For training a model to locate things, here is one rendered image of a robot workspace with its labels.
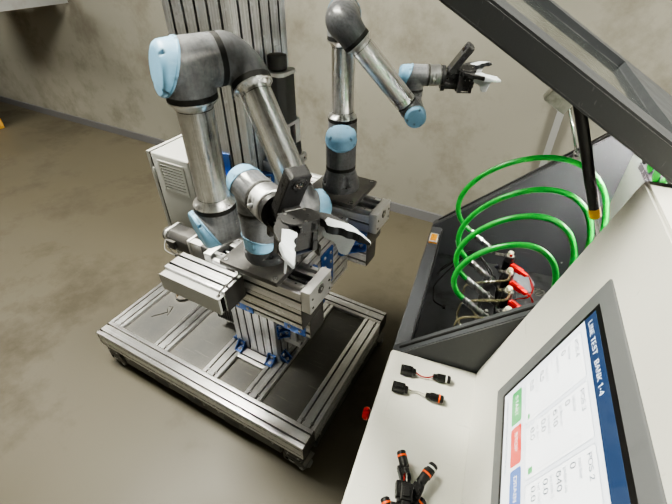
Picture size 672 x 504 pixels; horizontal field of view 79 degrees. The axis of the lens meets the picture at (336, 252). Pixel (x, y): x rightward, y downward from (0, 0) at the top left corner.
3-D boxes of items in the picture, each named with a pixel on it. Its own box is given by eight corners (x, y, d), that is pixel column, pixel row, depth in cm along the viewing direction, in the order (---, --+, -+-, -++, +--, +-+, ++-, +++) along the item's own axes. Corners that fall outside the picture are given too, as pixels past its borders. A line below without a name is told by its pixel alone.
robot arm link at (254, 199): (281, 178, 82) (243, 185, 77) (293, 188, 79) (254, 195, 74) (280, 211, 86) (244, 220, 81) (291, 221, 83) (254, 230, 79)
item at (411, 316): (426, 257, 170) (432, 225, 160) (437, 259, 169) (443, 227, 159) (389, 378, 124) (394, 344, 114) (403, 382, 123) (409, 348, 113)
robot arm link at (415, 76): (397, 84, 158) (399, 60, 153) (426, 84, 157) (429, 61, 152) (398, 90, 152) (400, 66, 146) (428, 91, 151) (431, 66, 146)
